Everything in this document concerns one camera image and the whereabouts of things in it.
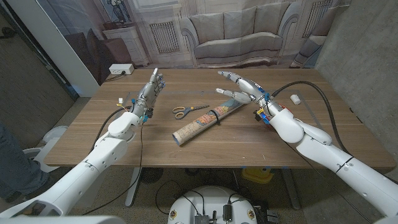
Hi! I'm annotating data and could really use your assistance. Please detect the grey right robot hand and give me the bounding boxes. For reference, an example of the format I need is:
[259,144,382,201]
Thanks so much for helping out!
[215,70,284,124]

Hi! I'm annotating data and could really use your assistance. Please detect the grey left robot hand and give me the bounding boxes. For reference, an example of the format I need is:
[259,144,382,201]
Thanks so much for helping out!
[130,67,165,119]

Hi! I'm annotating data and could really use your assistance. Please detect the black band around map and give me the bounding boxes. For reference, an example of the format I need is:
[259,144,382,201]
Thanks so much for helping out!
[208,110,221,126]

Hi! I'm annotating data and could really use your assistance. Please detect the paper map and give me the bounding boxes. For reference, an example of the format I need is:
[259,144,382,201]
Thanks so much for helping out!
[172,96,248,147]

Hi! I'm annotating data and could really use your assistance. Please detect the white robot base with electronics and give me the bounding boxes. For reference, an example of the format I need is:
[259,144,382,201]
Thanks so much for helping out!
[167,185,258,224]

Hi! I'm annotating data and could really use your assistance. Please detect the white power strip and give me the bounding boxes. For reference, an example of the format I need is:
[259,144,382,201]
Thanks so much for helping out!
[108,63,135,75]

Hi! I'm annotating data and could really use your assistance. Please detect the printed living room backdrop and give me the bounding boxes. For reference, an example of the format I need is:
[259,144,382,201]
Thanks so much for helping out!
[35,0,352,86]

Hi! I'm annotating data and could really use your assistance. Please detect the black round floor object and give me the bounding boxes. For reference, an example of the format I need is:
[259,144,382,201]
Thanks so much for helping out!
[139,167,164,184]

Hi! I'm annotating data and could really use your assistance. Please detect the yellow plastic object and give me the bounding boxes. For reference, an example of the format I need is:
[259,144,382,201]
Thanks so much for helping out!
[241,167,274,184]

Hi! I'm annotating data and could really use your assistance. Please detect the white table leg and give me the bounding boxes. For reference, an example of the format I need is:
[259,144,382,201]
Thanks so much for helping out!
[124,167,143,208]

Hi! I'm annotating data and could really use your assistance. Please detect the white floor stand base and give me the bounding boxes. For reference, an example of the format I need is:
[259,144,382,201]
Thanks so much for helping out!
[23,125,69,174]

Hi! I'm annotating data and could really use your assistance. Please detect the grey table leg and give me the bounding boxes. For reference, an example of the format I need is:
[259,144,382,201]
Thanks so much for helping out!
[281,167,302,211]

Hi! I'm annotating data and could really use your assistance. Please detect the person leg in jeans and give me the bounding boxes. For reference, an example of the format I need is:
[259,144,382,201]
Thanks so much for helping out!
[0,123,50,203]

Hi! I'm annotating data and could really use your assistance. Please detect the white robot torso edge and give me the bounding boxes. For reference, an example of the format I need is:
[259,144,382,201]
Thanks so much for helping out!
[0,215,127,224]

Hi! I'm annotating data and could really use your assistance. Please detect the black power strip cable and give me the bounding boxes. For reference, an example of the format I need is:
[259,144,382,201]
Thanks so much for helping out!
[103,70,127,83]

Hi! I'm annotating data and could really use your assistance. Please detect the yellow grey handled scissors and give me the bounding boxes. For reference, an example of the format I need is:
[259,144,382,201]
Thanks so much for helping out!
[172,104,211,120]

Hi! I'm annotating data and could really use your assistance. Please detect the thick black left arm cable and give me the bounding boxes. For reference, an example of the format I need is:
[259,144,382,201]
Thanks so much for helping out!
[90,106,133,153]

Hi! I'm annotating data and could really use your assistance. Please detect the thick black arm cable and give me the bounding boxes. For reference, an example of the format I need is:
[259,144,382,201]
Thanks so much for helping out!
[271,80,354,156]
[90,106,133,153]

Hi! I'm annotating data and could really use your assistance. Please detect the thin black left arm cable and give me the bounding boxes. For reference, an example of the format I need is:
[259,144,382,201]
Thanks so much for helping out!
[82,118,144,215]

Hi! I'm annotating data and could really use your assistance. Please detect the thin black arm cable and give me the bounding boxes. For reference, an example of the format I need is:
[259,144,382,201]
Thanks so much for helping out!
[284,141,374,223]
[82,118,144,215]

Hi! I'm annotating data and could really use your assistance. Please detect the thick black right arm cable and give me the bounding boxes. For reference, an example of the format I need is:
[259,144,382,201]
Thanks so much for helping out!
[271,80,354,156]

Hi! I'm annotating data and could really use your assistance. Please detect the black floor cable loop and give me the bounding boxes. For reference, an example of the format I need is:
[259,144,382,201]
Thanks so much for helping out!
[154,179,206,216]

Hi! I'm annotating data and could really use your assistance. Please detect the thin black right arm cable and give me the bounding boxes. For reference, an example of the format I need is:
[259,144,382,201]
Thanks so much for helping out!
[284,141,374,223]

